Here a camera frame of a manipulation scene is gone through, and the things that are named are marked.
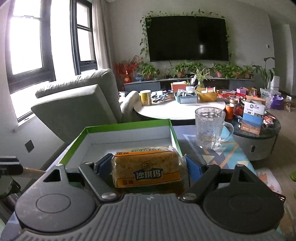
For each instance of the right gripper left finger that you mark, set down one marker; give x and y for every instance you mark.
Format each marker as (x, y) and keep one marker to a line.
(95, 175)

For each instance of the round white coffee table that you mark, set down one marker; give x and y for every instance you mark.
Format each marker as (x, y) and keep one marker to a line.
(175, 111)

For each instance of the woven yellow basket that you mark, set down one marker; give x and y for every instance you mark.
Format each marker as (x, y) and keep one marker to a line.
(207, 96)

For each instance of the spider plant in vase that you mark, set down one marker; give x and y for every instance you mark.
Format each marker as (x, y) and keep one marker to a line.
(198, 77)

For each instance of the black wall socket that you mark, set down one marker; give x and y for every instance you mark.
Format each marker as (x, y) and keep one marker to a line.
(29, 146)

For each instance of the yellow canister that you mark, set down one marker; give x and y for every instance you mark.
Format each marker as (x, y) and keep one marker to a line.
(145, 97)

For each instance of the tall leafy floor plant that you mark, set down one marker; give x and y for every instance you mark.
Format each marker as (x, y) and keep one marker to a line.
(266, 74)

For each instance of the blue plastic basket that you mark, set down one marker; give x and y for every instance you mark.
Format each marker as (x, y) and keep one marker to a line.
(185, 98)

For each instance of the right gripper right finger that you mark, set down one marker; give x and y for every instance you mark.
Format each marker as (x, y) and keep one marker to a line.
(204, 178)

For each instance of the clear glass mug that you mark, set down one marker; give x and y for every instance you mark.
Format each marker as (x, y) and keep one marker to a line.
(209, 123)

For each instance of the black window frame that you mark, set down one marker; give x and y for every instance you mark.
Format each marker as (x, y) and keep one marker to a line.
(29, 58)

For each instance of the orange sachima cake pack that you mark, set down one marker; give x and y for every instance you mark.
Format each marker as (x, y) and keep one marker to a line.
(147, 166)

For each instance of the blue white paper box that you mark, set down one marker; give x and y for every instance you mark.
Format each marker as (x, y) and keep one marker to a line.
(252, 120)

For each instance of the white air purifier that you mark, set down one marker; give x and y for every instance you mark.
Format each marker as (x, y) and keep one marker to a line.
(275, 83)

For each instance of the round grey side table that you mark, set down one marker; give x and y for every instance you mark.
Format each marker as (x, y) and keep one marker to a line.
(256, 147)

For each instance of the purple gift bag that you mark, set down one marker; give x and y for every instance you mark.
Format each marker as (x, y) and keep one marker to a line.
(277, 102)

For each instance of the orange can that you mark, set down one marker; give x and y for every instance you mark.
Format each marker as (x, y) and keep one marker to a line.
(229, 108)

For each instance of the black wall television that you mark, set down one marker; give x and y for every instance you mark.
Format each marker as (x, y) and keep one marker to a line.
(187, 38)

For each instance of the red flower decoration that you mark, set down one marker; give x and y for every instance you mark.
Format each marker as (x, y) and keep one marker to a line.
(125, 69)

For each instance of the grey armchair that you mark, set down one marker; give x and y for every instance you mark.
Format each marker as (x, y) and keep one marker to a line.
(89, 99)

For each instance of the blue patterned tablecloth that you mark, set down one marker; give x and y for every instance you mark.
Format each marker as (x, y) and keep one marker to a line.
(61, 205)

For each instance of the green cardboard box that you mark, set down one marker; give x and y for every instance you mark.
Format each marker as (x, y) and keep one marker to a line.
(96, 141)

